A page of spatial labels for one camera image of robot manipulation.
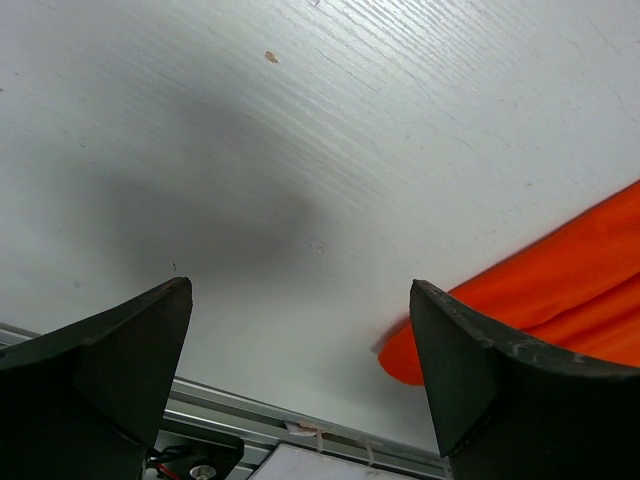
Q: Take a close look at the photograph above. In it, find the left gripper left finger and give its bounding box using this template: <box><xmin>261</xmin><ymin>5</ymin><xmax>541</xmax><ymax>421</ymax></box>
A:
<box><xmin>1</xmin><ymin>277</ymin><xmax>193</xmax><ymax>479</ymax></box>

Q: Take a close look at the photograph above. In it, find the clear tape scrap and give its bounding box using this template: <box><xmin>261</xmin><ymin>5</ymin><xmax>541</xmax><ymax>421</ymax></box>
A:
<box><xmin>264</xmin><ymin>51</ymin><xmax>280</xmax><ymax>64</ymax></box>

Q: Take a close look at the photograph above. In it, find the orange t-shirt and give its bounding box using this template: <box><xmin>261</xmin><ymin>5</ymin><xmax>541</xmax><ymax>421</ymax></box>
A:
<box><xmin>377</xmin><ymin>179</ymin><xmax>640</xmax><ymax>387</ymax></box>

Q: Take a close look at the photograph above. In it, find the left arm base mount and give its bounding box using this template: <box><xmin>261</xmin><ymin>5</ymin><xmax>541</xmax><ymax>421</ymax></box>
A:
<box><xmin>139</xmin><ymin>431</ymin><xmax>244</xmax><ymax>479</ymax></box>

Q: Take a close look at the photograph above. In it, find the aluminium table rail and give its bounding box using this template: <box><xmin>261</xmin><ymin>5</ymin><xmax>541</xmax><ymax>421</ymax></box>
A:
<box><xmin>1</xmin><ymin>327</ymin><xmax>451</xmax><ymax>479</ymax></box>

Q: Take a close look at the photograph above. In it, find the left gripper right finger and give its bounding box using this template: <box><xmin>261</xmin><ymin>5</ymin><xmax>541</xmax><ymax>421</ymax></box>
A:
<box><xmin>410</xmin><ymin>280</ymin><xmax>639</xmax><ymax>479</ymax></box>

